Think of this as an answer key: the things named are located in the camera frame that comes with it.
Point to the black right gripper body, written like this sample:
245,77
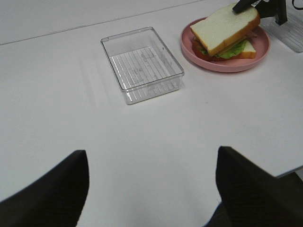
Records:
272,8

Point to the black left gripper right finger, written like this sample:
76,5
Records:
254,198

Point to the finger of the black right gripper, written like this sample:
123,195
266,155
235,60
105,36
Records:
242,5

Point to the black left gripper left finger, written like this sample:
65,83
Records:
54,200

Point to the bread slice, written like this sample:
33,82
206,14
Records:
249,53
224,27

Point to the bacon strip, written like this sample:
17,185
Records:
251,35

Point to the yellow cheese slice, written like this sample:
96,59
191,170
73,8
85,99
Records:
230,46

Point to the green lettuce leaf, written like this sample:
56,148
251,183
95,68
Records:
233,52

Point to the clear plastic right tray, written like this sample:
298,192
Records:
291,32

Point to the clear plastic tray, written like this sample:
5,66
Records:
143,65
291,32

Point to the pink round plate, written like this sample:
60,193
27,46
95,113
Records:
261,44

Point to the clear plastic left tray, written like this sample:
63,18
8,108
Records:
143,65

